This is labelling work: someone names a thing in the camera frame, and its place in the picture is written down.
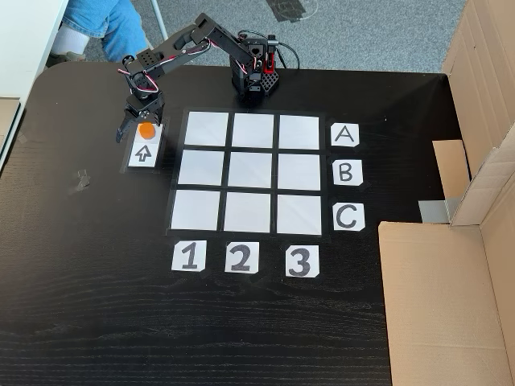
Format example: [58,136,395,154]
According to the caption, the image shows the white grid sheet black tape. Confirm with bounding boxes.
[164,108,333,243]

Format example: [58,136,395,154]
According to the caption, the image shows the white arrow paper sheet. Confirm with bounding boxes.
[122,117,171,175]

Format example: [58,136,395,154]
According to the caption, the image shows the crumpled clear tape scraps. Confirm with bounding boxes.
[67,168,91,196]

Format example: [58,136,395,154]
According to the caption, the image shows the person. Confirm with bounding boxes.
[45,0,150,68]

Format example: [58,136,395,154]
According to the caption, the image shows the white metal desk leg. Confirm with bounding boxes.
[149,0,170,41]

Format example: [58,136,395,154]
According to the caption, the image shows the red and black clamp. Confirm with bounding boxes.
[263,35,281,84]

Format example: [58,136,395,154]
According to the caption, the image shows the white desk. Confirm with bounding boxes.
[0,0,70,172]

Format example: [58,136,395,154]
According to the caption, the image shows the paper sheet number 1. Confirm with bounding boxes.
[171,239,208,274]

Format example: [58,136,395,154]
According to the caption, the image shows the paper sheet number 2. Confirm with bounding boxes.
[225,240,261,276]

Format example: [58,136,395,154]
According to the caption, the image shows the black floor tape patch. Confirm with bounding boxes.
[264,0,319,23]

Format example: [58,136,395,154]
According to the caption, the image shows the paper sheet letter A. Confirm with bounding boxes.
[330,123,361,149]

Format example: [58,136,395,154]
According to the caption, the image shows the paper sheet letter B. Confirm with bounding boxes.
[332,158,365,187]

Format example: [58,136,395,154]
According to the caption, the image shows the paper sheet number 3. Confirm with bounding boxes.
[285,244,321,279]

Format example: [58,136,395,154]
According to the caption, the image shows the paper sheet letter C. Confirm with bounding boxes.
[332,202,366,232]

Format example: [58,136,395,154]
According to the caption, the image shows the brown cardboard screen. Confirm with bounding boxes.
[377,0,515,386]

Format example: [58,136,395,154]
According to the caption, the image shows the white servo wire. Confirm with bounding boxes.
[119,60,160,93]

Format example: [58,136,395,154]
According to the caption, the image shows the black power cable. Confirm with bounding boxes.
[276,41,302,70]

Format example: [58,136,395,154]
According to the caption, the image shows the grey duct tape piece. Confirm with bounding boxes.
[418,198,460,225]

